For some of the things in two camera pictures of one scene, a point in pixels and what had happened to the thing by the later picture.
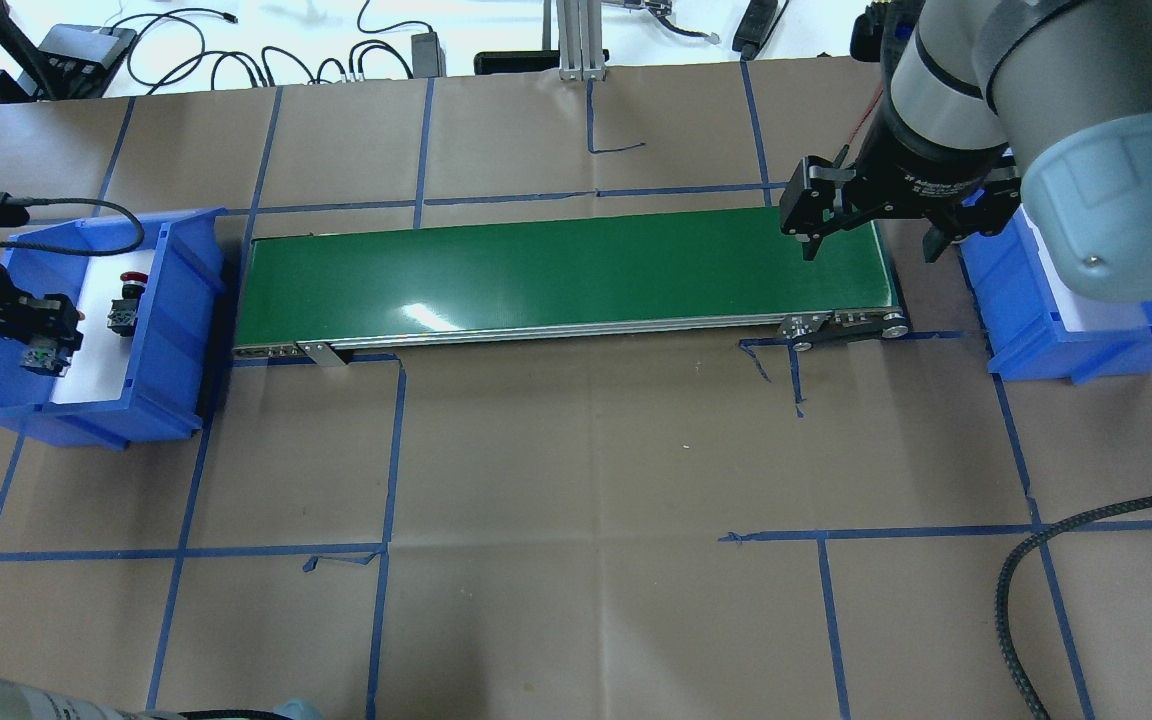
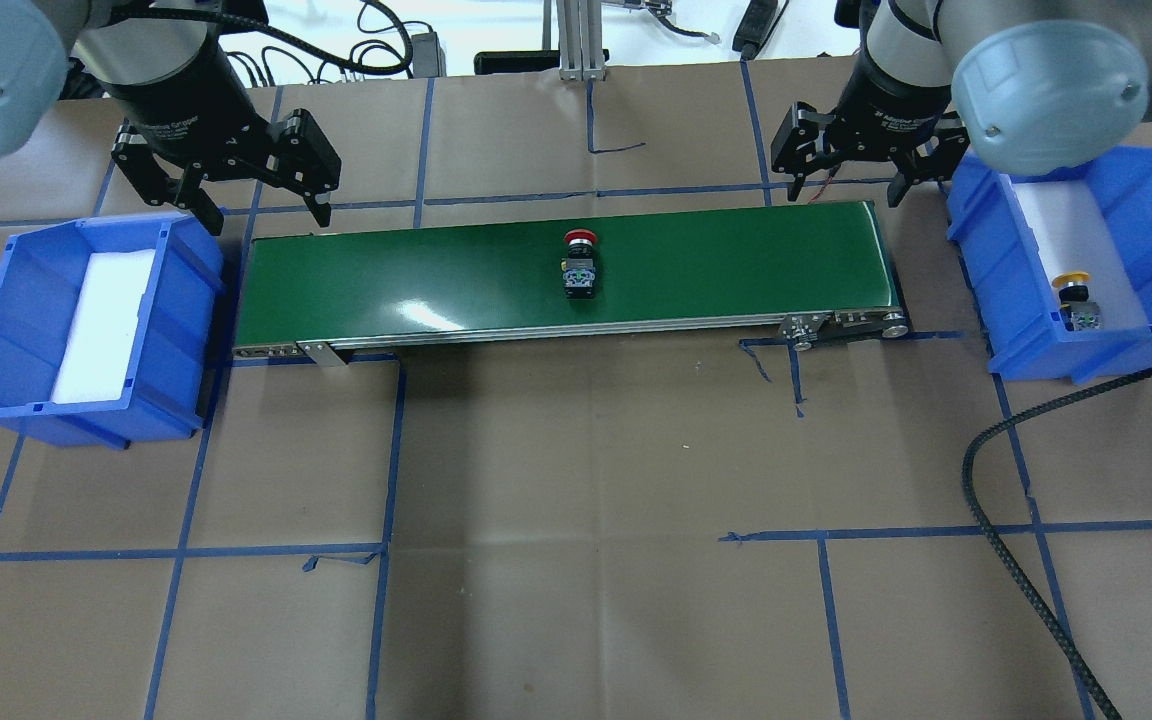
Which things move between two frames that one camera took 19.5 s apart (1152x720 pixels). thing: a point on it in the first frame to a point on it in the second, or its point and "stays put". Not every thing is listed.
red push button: (123, 311) to (578, 266)
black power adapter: (428, 58) stays put
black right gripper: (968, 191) to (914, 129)
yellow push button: (50, 360) to (1076, 313)
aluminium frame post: (581, 55) stays put
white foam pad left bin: (100, 366) stays put
